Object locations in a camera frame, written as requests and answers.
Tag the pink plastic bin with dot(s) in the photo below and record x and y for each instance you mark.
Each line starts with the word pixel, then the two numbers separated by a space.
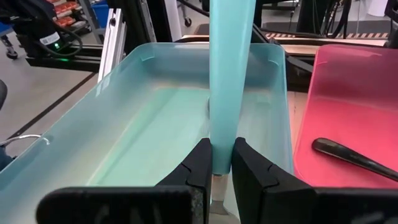
pixel 357 109

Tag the black caster wheel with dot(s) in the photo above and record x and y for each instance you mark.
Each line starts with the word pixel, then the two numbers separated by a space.
pixel 187 22
pixel 11 53

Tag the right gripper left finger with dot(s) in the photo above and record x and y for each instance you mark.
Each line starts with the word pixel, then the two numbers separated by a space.
pixel 186 193

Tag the silver aluminium profile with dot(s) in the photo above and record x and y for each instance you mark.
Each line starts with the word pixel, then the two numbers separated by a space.
pixel 112 43

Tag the shelf with orange bins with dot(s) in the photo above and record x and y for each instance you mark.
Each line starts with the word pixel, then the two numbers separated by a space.
pixel 66 15

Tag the black box with green light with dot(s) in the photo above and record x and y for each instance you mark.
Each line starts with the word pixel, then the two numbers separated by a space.
pixel 34 25

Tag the striped floor strip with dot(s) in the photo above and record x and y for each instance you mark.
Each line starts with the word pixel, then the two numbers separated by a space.
pixel 342 35

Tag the silver curved bar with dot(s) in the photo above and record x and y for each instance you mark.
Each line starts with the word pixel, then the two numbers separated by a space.
pixel 25 136

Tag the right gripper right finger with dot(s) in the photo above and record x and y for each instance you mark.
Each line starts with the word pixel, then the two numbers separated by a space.
pixel 264 199

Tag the teal translucent plastic bin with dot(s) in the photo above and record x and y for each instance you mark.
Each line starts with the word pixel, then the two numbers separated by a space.
pixel 124 124

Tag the blue crate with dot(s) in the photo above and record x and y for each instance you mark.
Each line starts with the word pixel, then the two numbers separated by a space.
pixel 101 14

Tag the black metal spoon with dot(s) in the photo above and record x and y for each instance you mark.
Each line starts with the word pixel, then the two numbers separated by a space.
pixel 342 152

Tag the white post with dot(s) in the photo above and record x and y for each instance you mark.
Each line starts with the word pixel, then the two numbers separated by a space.
pixel 172 18

